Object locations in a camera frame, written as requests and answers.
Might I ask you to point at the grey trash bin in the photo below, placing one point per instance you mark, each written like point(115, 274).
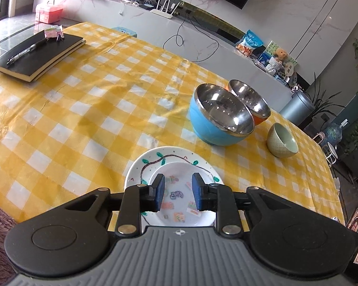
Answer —
point(296, 108)

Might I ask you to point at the green ceramic bowl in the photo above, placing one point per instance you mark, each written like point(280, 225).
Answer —
point(279, 146)

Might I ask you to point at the pink box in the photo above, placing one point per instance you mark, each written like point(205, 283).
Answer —
point(49, 12)

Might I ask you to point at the green picture board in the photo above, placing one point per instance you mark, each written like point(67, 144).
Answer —
point(270, 47)

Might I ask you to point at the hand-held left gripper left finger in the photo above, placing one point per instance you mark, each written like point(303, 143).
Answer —
point(160, 195)

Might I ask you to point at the white metal stool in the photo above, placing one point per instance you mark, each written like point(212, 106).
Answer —
point(329, 152)

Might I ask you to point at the round hand fan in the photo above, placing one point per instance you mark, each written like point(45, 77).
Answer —
point(288, 70)

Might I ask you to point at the blue steel bowl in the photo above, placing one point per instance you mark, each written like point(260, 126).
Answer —
point(208, 131)

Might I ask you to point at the small framed photo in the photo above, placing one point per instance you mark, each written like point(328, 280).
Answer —
point(355, 220)

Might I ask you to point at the blue water jug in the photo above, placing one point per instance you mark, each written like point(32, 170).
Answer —
point(334, 134)

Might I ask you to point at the white marble television cabinet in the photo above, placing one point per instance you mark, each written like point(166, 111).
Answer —
point(155, 25)

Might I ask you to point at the pink paper wrapper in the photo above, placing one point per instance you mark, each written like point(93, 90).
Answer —
point(53, 33)

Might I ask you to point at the brown teddy bear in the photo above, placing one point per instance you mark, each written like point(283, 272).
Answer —
point(281, 54)

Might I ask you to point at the yellow checked tablecloth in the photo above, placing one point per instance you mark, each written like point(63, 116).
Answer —
point(92, 110)

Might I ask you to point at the orange steel bowl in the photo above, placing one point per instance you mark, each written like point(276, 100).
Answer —
point(250, 98)

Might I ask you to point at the white router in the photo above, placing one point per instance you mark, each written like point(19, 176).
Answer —
point(162, 12)

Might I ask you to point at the blue snack bag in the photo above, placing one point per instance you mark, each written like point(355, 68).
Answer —
point(250, 43)

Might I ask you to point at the purple fuzzy rug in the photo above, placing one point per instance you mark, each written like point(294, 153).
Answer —
point(0, 244)

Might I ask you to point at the long leaf potted plant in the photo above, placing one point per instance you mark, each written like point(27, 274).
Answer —
point(322, 101)

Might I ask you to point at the white vine painted plate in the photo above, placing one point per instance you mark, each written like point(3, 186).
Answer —
point(173, 148)

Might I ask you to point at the black pen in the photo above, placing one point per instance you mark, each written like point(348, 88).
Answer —
point(21, 55)

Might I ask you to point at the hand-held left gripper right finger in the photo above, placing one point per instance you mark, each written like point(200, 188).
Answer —
point(197, 193)

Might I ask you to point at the black notebook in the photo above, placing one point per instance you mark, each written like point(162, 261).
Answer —
point(47, 56)

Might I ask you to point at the small white sticker plate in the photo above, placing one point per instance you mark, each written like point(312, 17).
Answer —
point(179, 178)

